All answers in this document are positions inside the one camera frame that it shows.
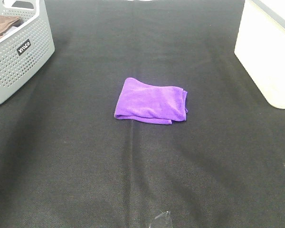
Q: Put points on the clear tape piece front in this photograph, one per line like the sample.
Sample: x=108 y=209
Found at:
x=163 y=220

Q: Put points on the brown folded cloth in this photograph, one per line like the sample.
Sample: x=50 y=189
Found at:
x=6 y=22

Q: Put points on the white plastic bin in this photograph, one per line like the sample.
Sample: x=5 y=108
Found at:
x=260 y=47

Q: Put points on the purple microfiber towel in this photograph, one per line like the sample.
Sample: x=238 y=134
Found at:
x=151 y=104

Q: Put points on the black table cloth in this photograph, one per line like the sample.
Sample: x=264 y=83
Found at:
x=66 y=162

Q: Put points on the grey perforated plastic basket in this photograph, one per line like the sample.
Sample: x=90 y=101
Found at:
x=26 y=49

